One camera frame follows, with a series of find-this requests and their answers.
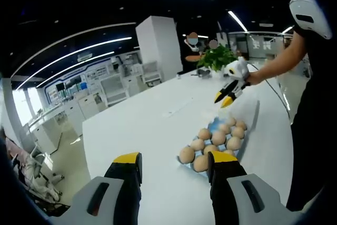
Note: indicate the wall display shelving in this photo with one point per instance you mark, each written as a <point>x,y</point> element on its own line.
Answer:
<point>73,82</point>

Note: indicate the green potted plant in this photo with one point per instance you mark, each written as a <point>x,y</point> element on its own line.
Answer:
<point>217,57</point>

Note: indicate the white office chair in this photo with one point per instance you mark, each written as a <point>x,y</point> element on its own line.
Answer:
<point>39,161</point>

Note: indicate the white mesh chair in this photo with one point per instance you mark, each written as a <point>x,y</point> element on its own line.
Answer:
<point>113,88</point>
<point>151,72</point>

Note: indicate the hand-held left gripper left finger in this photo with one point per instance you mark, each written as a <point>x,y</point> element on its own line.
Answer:
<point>116,196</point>

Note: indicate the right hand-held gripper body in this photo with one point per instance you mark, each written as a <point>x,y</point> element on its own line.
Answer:
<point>238,68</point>

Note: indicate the white table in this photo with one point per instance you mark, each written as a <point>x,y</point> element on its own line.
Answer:
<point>144,135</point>

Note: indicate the white cabinet row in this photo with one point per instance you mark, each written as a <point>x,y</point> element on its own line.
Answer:
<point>84,106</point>

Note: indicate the ceiling air vent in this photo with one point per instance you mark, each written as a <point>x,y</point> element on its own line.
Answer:
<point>84,57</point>

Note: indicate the white chest device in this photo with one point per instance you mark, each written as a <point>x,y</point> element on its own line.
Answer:
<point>313,6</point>

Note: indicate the person's right hand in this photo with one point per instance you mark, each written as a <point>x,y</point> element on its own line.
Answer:
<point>255,78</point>

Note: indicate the group of beige eggs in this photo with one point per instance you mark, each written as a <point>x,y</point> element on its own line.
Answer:
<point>218,138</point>

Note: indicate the small grey device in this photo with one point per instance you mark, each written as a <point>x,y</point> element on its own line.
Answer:
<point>204,73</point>

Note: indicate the blue egg tray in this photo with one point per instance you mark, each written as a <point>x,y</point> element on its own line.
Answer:
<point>214,125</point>

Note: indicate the ceiling light bar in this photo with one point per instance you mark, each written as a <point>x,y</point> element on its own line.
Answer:
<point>237,20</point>

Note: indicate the person in black shirt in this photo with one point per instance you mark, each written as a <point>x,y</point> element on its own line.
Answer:
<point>313,117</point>

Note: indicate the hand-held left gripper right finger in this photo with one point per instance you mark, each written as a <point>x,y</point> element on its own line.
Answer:
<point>234,198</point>

